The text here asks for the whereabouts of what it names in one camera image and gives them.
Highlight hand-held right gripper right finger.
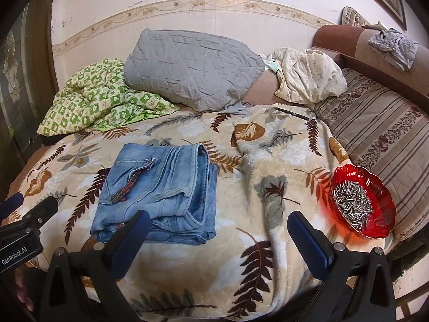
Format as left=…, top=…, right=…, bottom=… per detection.
left=287, top=211, right=398, bottom=322

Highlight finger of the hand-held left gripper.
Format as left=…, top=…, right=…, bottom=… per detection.
left=17, top=195, right=60, bottom=233
left=0, top=193, right=25, bottom=221

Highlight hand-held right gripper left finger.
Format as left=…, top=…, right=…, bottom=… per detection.
left=39, top=210, right=152, bottom=322

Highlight blue denim pants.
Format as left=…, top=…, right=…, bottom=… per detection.
left=90, top=142, right=218, bottom=245

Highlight person's left hand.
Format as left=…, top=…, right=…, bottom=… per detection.
left=13, top=268, right=34, bottom=309

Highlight pile of sunflower seeds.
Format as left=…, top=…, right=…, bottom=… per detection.
left=332, top=180, right=374, bottom=232

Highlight red glass bowl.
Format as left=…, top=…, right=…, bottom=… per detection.
left=322, top=164, right=397, bottom=240

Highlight leaf printed blanket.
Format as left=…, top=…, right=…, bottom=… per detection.
left=7, top=102, right=356, bottom=321

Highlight green checked blanket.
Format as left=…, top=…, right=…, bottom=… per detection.
left=37, top=58, right=180, bottom=136

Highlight dark wooden glass door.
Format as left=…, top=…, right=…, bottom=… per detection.
left=0, top=0, right=59, bottom=202

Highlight black pen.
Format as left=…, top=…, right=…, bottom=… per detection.
left=275, top=107, right=309, bottom=121

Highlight pink pillow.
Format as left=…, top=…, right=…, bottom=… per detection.
left=241, top=70, right=292, bottom=106

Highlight cream pillow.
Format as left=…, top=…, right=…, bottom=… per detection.
left=273, top=47, right=348, bottom=104

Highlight light teal cloth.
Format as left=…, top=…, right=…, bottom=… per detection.
left=263, top=54, right=280, bottom=73

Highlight grey quilted pillow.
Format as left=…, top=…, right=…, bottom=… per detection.
left=123, top=28, right=265, bottom=115

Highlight brown sofa bolster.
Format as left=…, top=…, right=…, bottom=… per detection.
left=312, top=24, right=429, bottom=108

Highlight grey crumpled cloth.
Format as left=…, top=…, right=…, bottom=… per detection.
left=368, top=29, right=419, bottom=72

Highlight patterned cushion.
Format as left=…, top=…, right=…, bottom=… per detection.
left=341, top=6, right=371, bottom=27

